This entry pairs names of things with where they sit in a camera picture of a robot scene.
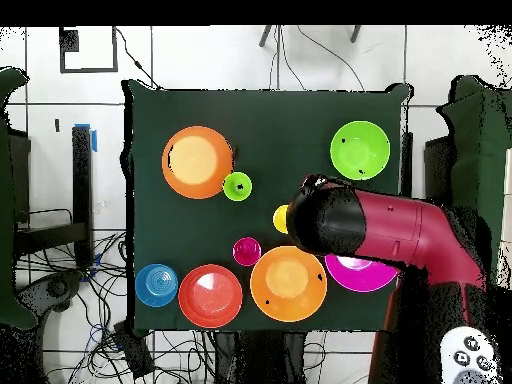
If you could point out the orange plastic bowl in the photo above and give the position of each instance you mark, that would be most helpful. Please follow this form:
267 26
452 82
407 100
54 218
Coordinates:
192 160
288 280

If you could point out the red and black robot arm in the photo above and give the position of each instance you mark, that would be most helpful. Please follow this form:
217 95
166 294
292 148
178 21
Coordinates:
392 232

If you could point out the yellow plastic cup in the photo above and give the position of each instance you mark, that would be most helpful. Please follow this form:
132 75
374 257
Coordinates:
280 220

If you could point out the green plastic cup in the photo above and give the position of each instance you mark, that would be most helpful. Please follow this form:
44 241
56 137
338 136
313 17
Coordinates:
232 192

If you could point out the crimson plastic cup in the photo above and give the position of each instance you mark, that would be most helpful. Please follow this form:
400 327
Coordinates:
246 251

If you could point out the dark green tablecloth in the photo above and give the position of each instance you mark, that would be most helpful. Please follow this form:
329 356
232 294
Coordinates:
180 224

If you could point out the red plastic bowl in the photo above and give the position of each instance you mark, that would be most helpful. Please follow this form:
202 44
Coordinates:
210 296

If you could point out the green plastic bowl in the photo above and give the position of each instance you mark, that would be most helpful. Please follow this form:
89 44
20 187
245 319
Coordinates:
360 150

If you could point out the blue plastic bowl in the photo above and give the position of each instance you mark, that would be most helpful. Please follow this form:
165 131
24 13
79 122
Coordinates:
156 284

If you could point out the pink plastic bowl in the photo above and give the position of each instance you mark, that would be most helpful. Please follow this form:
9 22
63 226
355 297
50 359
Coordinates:
360 280

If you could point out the black bench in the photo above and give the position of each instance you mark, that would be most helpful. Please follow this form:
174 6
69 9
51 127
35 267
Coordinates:
82 192

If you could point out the black power strip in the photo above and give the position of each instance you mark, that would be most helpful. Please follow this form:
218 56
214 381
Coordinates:
134 352

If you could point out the black office chair base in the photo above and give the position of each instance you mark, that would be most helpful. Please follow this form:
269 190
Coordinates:
56 288

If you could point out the small black floor marker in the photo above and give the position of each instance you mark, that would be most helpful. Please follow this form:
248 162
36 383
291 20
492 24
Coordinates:
57 125

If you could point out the green table with white boxes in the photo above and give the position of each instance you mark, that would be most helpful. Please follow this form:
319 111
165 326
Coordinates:
480 140

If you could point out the green cloth covered table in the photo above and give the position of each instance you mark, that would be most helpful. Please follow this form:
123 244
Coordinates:
12 200

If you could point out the white boxes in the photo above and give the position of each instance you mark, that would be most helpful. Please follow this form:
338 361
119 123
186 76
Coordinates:
508 172

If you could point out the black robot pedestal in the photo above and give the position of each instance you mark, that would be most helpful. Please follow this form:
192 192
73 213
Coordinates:
260 360

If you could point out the black square floor frame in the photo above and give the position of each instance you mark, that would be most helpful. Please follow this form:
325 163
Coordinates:
88 70

